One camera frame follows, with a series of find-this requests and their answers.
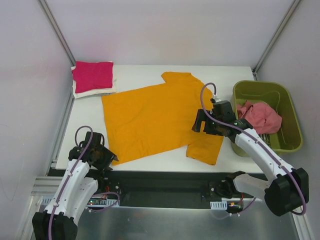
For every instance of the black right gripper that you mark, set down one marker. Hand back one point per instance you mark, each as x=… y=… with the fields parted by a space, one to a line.
x=206 y=124

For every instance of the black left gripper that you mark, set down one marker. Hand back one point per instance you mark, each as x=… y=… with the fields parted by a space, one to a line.
x=106 y=157

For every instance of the orange t shirt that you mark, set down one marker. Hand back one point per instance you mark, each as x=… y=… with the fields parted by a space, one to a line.
x=159 y=118

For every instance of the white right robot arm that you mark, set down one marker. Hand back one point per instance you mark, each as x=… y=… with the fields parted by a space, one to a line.
x=286 y=189

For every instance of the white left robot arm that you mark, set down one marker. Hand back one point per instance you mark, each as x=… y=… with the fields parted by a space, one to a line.
x=83 y=181

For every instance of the salmon pink t shirt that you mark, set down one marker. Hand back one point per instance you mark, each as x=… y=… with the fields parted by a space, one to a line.
x=263 y=118

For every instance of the folded white t shirt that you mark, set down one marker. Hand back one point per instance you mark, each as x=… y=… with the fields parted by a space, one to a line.
x=94 y=92

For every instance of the olive green plastic basket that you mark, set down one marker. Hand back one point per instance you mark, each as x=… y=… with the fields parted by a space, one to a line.
x=289 y=138

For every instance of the folded magenta t shirt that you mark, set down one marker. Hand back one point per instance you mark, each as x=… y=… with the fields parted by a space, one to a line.
x=93 y=76

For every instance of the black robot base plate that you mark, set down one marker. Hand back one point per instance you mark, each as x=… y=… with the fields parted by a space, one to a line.
x=158 y=189

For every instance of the left white cable duct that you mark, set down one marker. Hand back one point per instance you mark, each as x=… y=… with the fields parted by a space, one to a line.
x=93 y=203

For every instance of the white cable duct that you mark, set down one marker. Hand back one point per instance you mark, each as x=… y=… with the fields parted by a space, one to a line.
x=93 y=203
x=219 y=205

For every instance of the right aluminium frame post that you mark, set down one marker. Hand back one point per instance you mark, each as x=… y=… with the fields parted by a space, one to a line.
x=276 y=35

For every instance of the aluminium frame post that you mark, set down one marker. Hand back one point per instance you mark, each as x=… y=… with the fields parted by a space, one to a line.
x=57 y=30
x=276 y=35

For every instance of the right white cable duct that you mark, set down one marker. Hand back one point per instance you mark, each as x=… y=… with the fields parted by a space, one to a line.
x=219 y=205

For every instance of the left aluminium frame post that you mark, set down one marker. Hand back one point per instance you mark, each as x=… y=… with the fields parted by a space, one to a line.
x=57 y=30

